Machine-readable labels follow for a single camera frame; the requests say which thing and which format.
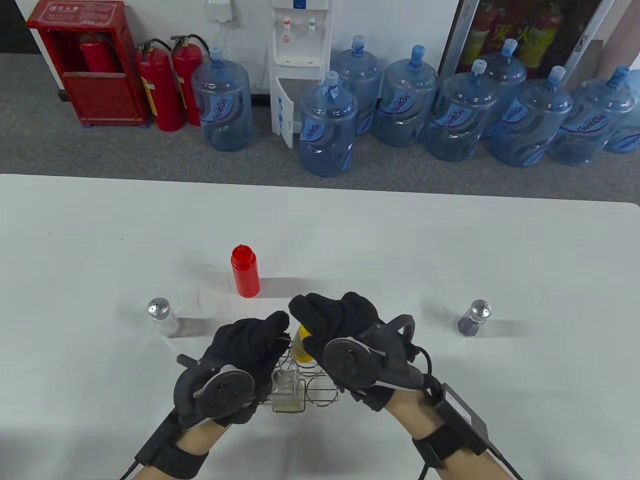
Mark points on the person's left hand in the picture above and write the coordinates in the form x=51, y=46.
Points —
x=245, y=340

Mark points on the white water dispenser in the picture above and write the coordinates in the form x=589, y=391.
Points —
x=300, y=50

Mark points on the red squeeze seasoning bottle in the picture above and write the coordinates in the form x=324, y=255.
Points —
x=245, y=272

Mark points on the black right hand controller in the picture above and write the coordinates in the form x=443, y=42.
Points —
x=350, y=362

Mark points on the yellow squeeze seasoning bottle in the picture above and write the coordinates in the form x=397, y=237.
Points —
x=301, y=350

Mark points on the dark shaker seasoning bottle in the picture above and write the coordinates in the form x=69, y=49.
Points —
x=475, y=315

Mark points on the row of blue water jugs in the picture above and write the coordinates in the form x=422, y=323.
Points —
x=327, y=130

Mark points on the red fire extinguisher cabinet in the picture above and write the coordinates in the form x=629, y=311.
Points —
x=105, y=97

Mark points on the clear shaker seasoning bottle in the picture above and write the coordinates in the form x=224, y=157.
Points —
x=160, y=310

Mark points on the white wall box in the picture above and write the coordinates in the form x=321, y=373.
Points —
x=220, y=10

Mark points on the black left hand controller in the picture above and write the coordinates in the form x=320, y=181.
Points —
x=225, y=392

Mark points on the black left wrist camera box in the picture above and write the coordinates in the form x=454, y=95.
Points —
x=160, y=440

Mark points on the person's left forearm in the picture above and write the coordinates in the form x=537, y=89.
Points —
x=195, y=440

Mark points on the red fire extinguisher yellow label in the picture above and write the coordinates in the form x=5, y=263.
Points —
x=162, y=95

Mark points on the person's right hand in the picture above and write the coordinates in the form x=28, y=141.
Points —
x=340, y=315

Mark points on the square glass seasoning bottle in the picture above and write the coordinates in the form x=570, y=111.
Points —
x=287, y=395

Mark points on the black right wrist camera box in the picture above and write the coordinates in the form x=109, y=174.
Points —
x=460, y=415

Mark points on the black hand controller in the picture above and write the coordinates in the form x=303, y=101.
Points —
x=225, y=392
x=350, y=362

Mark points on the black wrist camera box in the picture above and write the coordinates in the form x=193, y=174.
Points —
x=460, y=415
x=160, y=440

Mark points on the red extinguisher inside cabinet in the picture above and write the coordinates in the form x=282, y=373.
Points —
x=99, y=55

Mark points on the glass door fire cabinet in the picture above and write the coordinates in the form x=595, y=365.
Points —
x=540, y=30

